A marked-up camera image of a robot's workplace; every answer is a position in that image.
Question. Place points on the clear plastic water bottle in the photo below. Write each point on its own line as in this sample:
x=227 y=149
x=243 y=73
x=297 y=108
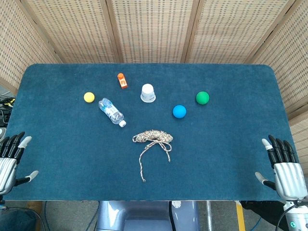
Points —
x=112 y=112

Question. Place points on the yellow foam ball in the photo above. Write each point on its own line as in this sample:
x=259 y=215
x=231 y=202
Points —
x=89 y=97

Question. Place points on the blue foam ball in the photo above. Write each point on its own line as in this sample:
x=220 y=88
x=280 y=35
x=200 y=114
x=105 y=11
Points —
x=179 y=111

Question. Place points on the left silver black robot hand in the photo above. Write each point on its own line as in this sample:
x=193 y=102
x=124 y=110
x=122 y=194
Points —
x=6 y=166

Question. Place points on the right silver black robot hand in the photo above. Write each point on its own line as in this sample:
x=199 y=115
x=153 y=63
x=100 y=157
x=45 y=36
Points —
x=287 y=173

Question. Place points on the green foam ball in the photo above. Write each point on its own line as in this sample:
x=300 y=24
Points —
x=202 y=98

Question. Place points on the dark blue table cloth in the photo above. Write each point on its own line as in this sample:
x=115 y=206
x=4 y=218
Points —
x=154 y=154

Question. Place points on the small orange bottle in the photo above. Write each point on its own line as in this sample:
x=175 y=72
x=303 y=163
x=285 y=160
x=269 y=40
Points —
x=122 y=80

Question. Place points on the white upturned paper cup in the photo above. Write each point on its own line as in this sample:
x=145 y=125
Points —
x=147 y=93

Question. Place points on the woven bamboo folding screen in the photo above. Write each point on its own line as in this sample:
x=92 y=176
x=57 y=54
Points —
x=154 y=31

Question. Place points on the blue-grey robot base column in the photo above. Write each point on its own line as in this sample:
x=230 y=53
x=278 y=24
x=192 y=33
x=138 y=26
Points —
x=146 y=215

